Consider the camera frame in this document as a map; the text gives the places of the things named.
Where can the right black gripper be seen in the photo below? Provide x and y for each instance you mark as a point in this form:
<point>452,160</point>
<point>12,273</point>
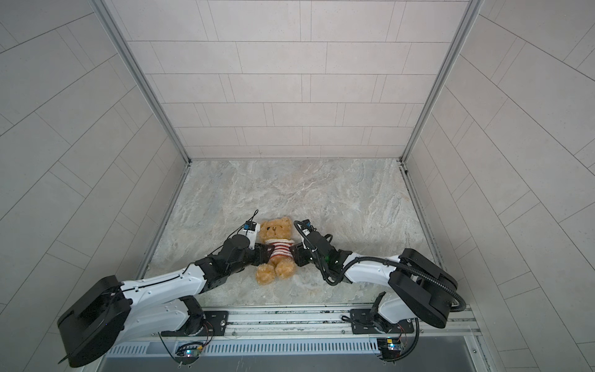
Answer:
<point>298,255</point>

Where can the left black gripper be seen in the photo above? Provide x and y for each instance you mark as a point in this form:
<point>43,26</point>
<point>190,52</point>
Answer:
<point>261,254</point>

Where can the brown plush teddy bear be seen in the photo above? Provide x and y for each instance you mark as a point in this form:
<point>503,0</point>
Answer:
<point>281,263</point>

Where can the red white striped knit sweater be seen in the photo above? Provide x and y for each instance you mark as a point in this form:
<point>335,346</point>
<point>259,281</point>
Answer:
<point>281,249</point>

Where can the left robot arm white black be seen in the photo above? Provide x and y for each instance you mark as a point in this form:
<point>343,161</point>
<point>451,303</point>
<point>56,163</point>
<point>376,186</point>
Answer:
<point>114,311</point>

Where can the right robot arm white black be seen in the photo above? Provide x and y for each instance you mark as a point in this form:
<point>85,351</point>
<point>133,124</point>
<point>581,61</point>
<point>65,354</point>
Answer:
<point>421,289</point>

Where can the white ventilation grille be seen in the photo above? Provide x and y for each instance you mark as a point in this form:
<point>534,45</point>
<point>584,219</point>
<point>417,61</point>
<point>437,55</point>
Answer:
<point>256,347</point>

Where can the left green circuit board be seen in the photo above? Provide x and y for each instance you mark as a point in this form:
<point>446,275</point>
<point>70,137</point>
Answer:
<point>190,352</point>

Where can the green circuit board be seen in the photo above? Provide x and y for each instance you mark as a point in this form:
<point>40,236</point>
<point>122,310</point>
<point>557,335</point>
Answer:
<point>390,349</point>
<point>190,352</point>

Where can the right green circuit board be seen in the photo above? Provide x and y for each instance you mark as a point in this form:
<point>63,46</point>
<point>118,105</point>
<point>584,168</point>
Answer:
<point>390,349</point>

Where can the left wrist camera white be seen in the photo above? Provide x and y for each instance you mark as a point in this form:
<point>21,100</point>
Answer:
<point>251,230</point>

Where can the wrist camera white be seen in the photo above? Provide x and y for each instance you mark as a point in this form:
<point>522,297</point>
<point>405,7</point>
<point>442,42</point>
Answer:
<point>251,230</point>
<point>304,227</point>

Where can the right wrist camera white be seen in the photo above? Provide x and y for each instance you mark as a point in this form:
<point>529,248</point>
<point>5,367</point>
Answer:
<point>304,227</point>

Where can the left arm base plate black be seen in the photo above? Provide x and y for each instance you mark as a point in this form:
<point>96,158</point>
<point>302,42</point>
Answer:
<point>213,323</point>

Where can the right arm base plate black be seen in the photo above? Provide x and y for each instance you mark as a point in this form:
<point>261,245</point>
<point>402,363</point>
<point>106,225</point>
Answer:
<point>365,321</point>

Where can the aluminium mounting rail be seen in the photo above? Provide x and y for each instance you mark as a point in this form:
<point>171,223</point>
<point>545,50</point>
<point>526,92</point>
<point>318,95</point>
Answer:
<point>293,321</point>

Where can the left aluminium corner post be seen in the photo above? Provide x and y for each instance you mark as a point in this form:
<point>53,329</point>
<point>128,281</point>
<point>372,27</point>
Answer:
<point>109,24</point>

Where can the aluminium corner post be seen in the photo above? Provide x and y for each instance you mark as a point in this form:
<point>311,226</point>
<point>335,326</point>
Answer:
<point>109,24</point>
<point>466,23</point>

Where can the right aluminium corner post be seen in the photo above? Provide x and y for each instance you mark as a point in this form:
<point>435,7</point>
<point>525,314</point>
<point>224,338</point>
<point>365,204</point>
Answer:
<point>466,23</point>

